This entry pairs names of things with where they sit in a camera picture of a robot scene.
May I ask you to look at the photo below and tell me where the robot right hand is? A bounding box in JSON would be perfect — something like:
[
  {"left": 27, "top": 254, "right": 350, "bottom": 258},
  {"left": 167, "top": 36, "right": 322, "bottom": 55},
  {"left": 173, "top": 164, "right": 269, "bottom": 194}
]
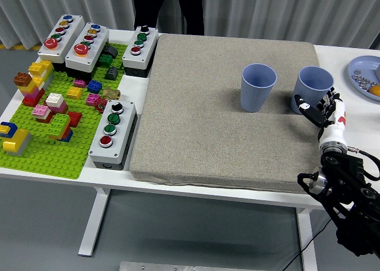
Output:
[{"left": 293, "top": 87, "right": 347, "bottom": 149}]

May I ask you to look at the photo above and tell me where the blue ribbed plastic cup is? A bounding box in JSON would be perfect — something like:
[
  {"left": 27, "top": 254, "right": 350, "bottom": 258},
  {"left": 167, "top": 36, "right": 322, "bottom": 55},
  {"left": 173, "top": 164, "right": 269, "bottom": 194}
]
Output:
[
  {"left": 240, "top": 63, "right": 278, "bottom": 114},
  {"left": 290, "top": 66, "right": 335, "bottom": 115}
]

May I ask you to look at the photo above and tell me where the blue plate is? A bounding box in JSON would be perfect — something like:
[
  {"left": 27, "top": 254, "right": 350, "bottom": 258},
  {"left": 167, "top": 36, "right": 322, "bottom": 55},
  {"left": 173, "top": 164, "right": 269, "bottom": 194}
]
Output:
[{"left": 347, "top": 55, "right": 380, "bottom": 102}]

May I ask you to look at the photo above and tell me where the white table leg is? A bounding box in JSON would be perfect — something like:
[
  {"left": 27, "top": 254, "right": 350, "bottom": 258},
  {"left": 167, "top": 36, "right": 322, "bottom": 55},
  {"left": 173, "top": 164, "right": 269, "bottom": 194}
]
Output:
[
  {"left": 295, "top": 207, "right": 318, "bottom": 271},
  {"left": 78, "top": 187, "right": 111, "bottom": 257}
]

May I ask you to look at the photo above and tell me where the grey-brown fabric mat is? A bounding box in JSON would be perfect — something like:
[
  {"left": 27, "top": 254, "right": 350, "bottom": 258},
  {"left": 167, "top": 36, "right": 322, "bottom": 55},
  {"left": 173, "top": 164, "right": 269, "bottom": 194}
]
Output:
[{"left": 129, "top": 33, "right": 339, "bottom": 194}]

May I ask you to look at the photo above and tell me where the four-button white control box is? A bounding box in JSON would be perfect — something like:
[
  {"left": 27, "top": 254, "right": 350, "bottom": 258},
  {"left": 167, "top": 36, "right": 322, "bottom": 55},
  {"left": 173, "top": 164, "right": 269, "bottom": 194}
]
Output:
[
  {"left": 88, "top": 99, "right": 139, "bottom": 171},
  {"left": 122, "top": 26, "right": 159, "bottom": 78}
]

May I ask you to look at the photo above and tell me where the person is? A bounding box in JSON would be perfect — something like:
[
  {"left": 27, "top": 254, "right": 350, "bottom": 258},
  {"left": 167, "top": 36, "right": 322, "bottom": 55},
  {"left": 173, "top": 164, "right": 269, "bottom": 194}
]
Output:
[{"left": 132, "top": 0, "right": 206, "bottom": 36}]

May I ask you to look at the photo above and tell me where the grey metal plate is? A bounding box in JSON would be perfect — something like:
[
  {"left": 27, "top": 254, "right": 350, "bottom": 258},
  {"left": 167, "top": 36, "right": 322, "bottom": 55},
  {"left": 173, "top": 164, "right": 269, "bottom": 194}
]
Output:
[{"left": 118, "top": 261, "right": 262, "bottom": 271}]

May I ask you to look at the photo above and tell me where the dark grey sloped brick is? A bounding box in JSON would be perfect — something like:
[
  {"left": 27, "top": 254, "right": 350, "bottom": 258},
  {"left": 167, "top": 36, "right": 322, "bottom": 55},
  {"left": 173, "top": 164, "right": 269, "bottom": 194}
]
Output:
[{"left": 104, "top": 45, "right": 119, "bottom": 59}]

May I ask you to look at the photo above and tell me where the dark green toy brick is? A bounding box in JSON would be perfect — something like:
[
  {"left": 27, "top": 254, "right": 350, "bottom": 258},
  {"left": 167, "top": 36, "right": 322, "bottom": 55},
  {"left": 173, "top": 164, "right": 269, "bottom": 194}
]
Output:
[{"left": 98, "top": 53, "right": 113, "bottom": 68}]

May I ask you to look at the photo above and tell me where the blue toy brick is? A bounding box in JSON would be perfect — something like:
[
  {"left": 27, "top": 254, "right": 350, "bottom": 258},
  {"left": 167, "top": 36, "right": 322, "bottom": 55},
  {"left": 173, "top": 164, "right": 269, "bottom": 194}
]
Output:
[{"left": 87, "top": 79, "right": 103, "bottom": 94}]

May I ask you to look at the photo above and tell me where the five-button white control box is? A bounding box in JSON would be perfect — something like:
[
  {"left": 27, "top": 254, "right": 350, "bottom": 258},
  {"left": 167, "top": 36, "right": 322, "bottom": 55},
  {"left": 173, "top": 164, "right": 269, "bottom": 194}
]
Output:
[
  {"left": 37, "top": 14, "right": 86, "bottom": 73},
  {"left": 65, "top": 22, "right": 110, "bottom": 78}
]

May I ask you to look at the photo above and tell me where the red toy brick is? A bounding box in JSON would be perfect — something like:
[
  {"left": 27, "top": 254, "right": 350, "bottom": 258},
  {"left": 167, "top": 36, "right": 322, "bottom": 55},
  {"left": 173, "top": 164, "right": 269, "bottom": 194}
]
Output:
[{"left": 66, "top": 111, "right": 83, "bottom": 128}]

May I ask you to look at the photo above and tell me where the yellow toy brick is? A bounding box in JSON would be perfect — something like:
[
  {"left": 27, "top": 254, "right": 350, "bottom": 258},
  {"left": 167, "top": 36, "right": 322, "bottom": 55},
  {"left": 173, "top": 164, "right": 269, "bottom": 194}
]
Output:
[{"left": 66, "top": 86, "right": 83, "bottom": 100}]

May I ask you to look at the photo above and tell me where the green orange blue brick stack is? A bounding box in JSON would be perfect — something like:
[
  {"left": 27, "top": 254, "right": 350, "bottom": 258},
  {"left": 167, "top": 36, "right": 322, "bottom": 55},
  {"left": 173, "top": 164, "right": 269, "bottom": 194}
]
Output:
[{"left": 45, "top": 113, "right": 74, "bottom": 143}]

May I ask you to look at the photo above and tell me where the green toy brick baseplate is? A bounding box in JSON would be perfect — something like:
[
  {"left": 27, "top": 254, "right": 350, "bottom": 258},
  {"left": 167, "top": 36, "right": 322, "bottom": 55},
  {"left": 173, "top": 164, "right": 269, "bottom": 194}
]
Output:
[{"left": 0, "top": 42, "right": 129, "bottom": 181}]

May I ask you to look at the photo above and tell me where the pink white red brick stack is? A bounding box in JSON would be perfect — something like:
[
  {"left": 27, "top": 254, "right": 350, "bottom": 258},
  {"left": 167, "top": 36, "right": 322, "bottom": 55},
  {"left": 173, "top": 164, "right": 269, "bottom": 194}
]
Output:
[{"left": 31, "top": 104, "right": 53, "bottom": 124}]

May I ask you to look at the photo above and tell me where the yellow white brick stack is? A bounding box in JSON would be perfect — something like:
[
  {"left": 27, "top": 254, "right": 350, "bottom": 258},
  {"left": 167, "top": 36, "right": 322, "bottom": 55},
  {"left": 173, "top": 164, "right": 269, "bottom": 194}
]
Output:
[{"left": 28, "top": 59, "right": 55, "bottom": 90}]

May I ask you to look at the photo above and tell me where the brown yellow pink brick stack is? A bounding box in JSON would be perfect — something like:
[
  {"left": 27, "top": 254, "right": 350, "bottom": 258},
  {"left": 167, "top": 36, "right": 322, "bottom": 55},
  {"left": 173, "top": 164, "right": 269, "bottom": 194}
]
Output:
[{"left": 12, "top": 72, "right": 46, "bottom": 108}]

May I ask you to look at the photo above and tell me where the blue yellow grey brick stack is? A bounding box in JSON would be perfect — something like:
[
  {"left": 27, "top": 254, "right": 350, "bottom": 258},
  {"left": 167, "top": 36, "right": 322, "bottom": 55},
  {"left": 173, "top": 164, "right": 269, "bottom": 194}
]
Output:
[{"left": 0, "top": 121, "right": 33, "bottom": 157}]

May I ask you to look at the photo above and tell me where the white pleated curtain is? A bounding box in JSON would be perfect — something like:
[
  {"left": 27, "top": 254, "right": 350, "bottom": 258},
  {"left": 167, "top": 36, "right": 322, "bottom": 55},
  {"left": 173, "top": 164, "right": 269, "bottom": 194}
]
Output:
[{"left": 0, "top": 0, "right": 380, "bottom": 51}]

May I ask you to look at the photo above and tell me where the yellow black floor tape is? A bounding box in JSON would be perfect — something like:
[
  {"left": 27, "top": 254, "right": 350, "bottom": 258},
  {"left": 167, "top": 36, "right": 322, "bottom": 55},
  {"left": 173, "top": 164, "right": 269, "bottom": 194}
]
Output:
[{"left": 0, "top": 43, "right": 42, "bottom": 51}]

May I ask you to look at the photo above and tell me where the black floor cable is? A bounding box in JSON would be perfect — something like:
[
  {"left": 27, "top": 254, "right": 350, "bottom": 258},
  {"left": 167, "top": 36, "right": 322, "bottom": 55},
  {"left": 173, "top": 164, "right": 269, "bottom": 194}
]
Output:
[{"left": 280, "top": 217, "right": 332, "bottom": 271}]

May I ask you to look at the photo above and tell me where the brass valve red handle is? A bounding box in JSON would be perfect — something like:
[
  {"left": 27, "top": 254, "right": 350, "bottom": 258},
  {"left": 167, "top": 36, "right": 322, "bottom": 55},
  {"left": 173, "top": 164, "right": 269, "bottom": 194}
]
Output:
[{"left": 94, "top": 87, "right": 122, "bottom": 114}]

